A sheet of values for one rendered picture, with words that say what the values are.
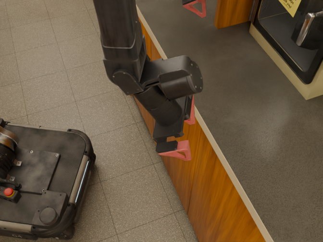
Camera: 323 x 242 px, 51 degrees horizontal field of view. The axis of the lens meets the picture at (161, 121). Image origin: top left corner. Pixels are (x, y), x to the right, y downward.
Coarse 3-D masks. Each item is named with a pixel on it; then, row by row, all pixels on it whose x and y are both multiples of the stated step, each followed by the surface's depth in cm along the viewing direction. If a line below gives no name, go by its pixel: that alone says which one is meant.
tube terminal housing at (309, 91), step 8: (256, 32) 109; (256, 40) 110; (264, 40) 106; (264, 48) 107; (272, 48) 103; (272, 56) 104; (280, 64) 102; (288, 72) 99; (320, 72) 87; (296, 80) 97; (312, 80) 90; (320, 80) 90; (304, 88) 94; (312, 88) 91; (320, 88) 93; (304, 96) 96; (312, 96) 95
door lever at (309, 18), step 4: (312, 12) 76; (316, 12) 76; (320, 12) 76; (308, 16) 76; (312, 16) 75; (316, 16) 76; (320, 16) 77; (308, 20) 76; (312, 20) 76; (304, 24) 78; (308, 24) 77; (304, 28) 78; (308, 28) 78; (300, 32) 80; (304, 32) 79; (308, 32) 79; (300, 36) 80; (304, 36) 80; (300, 40) 81; (304, 40) 81; (300, 44) 82
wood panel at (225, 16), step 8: (224, 0) 106; (232, 0) 107; (240, 0) 108; (248, 0) 109; (216, 8) 110; (224, 8) 108; (232, 8) 109; (240, 8) 110; (248, 8) 112; (216, 16) 112; (224, 16) 111; (232, 16) 112; (240, 16) 113; (248, 16) 115; (216, 24) 114; (224, 24) 114; (232, 24) 115
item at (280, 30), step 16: (272, 0) 95; (304, 0) 83; (320, 0) 78; (256, 16) 104; (272, 16) 97; (288, 16) 90; (304, 16) 84; (272, 32) 99; (288, 32) 92; (320, 32) 81; (288, 48) 94; (304, 48) 88; (320, 48) 82; (288, 64) 96; (304, 64) 90; (320, 64) 85; (304, 80) 91
